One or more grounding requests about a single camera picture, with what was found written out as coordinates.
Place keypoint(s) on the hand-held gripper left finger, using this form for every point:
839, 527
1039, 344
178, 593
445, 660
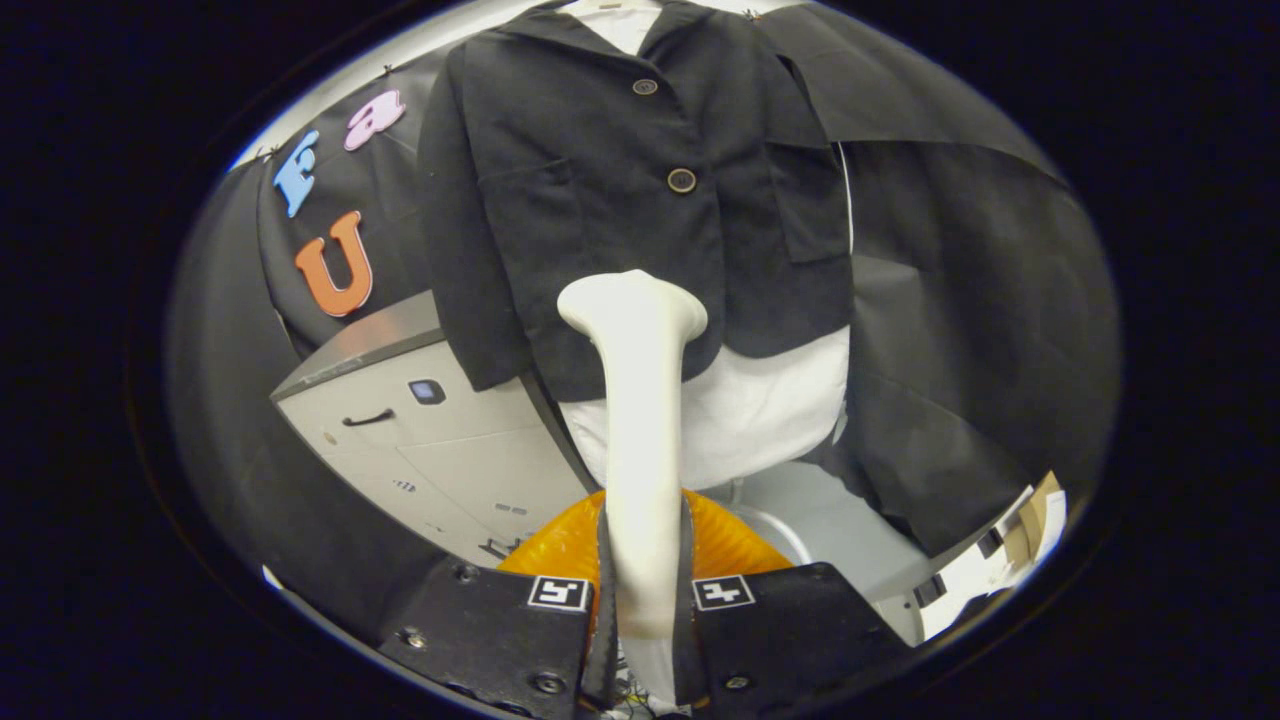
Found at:
490, 630

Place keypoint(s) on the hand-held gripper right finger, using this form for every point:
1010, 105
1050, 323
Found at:
790, 630

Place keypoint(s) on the black jacket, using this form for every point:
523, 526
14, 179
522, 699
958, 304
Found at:
580, 200

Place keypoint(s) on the round mannequin stand base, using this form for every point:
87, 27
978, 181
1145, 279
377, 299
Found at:
780, 530

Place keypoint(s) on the grey cabinet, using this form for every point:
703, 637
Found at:
440, 460

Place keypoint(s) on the white carton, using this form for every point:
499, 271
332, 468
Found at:
965, 590

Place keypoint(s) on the cardboard box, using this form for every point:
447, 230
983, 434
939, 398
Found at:
1030, 520

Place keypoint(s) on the black backdrop cloth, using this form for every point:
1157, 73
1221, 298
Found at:
980, 350

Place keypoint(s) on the thin white pole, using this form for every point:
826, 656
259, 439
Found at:
848, 200

